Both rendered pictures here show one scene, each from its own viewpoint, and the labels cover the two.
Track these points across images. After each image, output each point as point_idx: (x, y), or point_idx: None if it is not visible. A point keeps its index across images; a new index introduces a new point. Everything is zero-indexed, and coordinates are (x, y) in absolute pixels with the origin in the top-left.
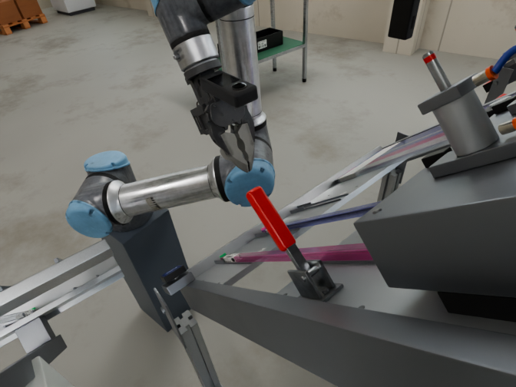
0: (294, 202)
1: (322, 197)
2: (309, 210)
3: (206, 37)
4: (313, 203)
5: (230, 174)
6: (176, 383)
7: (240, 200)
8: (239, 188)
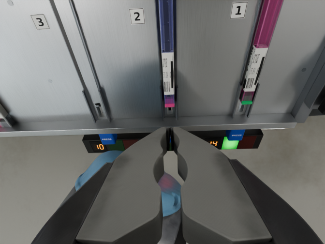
0: (93, 128)
1: (59, 94)
2: (103, 64)
3: None
4: (77, 95)
5: (167, 208)
6: (230, 157)
7: (164, 174)
8: (161, 180)
